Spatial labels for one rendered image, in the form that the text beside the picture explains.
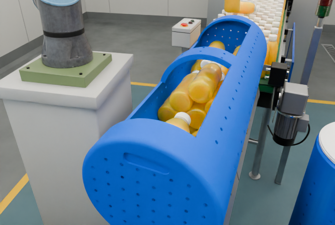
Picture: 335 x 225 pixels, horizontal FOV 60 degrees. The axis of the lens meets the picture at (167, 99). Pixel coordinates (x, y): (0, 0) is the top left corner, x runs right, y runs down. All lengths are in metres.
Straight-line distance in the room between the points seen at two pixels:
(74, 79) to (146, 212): 0.43
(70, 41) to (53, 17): 0.08
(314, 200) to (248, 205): 1.14
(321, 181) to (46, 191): 0.88
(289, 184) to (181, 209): 1.77
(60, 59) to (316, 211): 0.83
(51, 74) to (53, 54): 0.06
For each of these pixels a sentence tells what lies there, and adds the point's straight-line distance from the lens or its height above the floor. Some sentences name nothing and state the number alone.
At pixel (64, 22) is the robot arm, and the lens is 0.87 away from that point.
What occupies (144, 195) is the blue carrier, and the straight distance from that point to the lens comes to 0.56.
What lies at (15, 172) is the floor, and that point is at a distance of 2.46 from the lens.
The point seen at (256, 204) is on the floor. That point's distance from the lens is 2.07.
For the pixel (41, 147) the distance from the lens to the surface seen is 1.01.
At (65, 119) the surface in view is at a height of 1.06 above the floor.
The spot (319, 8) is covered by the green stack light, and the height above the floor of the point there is 1.20.
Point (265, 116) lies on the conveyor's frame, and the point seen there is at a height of 0.52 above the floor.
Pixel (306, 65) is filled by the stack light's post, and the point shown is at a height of 0.89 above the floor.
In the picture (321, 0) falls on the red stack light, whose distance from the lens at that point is 1.66.
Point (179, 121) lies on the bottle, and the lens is 0.61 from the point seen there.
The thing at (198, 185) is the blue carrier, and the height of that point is 1.17.
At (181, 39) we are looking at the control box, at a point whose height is 1.04.
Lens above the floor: 1.53
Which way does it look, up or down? 30 degrees down
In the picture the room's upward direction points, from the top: straight up
